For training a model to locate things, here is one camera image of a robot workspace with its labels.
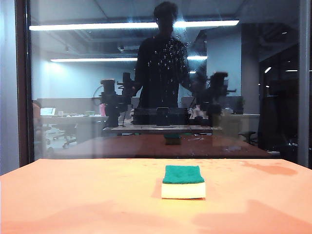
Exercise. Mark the green and yellow sponge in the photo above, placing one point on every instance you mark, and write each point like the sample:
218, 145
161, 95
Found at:
182, 187

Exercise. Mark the large glass window pane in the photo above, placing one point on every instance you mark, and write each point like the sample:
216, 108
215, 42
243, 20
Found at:
97, 80

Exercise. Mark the dark brown window frame post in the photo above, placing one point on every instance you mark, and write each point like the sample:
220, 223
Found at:
22, 97

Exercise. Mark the grey window frame post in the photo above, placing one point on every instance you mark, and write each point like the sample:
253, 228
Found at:
304, 109

